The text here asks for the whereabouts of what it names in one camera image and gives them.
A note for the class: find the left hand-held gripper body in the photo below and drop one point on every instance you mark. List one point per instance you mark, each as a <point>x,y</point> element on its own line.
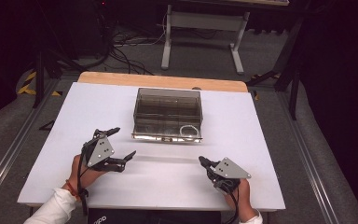
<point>101,152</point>

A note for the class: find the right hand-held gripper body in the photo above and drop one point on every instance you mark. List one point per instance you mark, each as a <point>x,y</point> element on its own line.
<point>230,170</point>

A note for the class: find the dark transparent compartment box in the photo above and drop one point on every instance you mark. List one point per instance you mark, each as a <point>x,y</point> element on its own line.
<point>155,137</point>

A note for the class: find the person's left hand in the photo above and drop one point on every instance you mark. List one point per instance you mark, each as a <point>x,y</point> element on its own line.
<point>85,177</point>

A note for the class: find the person's right hand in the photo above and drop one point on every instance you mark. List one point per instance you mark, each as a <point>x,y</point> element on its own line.
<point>245,199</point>

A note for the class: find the white board cover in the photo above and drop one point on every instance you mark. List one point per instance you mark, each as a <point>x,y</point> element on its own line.
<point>167,180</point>

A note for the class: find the red wrist band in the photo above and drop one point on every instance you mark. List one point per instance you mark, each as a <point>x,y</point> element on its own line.
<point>71,188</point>

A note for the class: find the wooden table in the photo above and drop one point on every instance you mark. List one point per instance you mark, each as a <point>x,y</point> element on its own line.
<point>121,78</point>

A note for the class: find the person's black clothing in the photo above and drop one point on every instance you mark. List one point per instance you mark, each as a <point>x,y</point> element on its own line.
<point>155,217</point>

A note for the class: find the yellow black floor tape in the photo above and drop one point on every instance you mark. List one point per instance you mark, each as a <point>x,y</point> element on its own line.
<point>256,95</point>
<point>28,90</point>

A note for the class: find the black metal stand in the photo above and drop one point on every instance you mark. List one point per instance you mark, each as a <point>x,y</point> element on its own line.
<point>38,81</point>
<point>293,93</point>

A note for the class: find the metal floor rail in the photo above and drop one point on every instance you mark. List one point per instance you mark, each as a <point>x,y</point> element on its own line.
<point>310,168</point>
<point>12,149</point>

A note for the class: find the white metal desk frame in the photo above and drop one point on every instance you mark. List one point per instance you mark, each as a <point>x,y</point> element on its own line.
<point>205,21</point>

